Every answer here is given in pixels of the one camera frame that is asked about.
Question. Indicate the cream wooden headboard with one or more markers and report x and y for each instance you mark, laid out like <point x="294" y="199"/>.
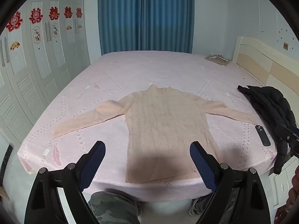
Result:
<point x="261" y="61"/>

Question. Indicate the black padded jacket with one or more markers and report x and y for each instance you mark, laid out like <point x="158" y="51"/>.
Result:
<point x="275" y="110"/>

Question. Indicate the red paper decoration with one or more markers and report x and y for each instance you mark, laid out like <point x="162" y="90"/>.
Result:
<point x="35" y="16"/>
<point x="68" y="12"/>
<point x="54" y="13"/>
<point x="79" y="12"/>
<point x="15" y="22"/>

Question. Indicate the camouflage trouser leg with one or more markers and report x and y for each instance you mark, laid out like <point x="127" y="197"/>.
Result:
<point x="110" y="208"/>

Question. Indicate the white wardrobe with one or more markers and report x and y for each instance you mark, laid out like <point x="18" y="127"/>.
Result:
<point x="37" y="62"/>

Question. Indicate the blue curtain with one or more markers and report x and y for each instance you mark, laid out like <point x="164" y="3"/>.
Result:
<point x="146" y="25"/>

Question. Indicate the peach knit sweater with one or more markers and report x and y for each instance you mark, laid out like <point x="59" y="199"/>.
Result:
<point x="162" y="123"/>

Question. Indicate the person right hand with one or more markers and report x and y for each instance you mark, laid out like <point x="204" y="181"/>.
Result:
<point x="293" y="193"/>

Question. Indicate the black remote control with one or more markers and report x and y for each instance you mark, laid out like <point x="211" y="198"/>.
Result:
<point x="263" y="136"/>

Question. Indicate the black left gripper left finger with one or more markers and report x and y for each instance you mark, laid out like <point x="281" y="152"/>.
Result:
<point x="44" y="205"/>

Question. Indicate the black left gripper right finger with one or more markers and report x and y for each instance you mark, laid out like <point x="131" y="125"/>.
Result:
<point x="250" y="206"/>

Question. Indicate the grey sneaker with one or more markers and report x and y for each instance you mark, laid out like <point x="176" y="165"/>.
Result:
<point x="198" y="205"/>

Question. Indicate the white bedside cabinet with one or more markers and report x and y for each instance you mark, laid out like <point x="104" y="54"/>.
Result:
<point x="281" y="184"/>

